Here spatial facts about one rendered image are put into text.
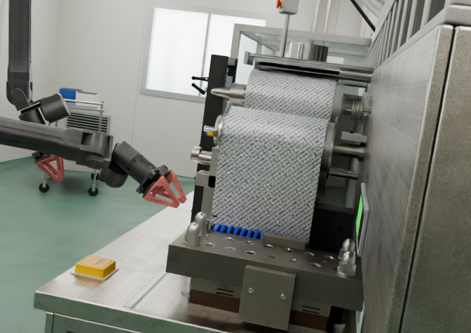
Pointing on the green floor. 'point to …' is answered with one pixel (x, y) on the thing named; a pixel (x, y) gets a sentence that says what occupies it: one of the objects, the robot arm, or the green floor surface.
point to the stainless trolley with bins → (81, 98)
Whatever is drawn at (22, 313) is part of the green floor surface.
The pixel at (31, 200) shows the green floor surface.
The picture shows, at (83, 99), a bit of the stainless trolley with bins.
